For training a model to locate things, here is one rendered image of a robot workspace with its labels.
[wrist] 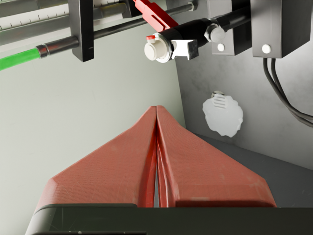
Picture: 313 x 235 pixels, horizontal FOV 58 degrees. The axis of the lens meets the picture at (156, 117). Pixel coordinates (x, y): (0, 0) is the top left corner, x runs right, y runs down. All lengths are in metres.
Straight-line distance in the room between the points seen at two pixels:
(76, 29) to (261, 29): 0.25
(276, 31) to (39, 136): 0.40
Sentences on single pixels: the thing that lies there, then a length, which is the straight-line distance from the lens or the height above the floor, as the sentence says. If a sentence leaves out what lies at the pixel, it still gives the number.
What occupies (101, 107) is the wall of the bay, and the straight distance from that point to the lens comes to 0.57.
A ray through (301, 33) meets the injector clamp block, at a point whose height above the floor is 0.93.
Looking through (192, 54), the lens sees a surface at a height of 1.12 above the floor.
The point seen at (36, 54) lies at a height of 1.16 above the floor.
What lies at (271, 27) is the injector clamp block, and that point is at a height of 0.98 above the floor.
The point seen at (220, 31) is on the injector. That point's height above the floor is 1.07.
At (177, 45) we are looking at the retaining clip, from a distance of 0.26.
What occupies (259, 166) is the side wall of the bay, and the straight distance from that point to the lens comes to 0.61.
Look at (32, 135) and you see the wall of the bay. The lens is 0.53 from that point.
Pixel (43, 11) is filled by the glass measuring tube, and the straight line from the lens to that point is 0.50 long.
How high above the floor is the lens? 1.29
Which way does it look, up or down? 34 degrees down
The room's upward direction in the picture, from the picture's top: 120 degrees counter-clockwise
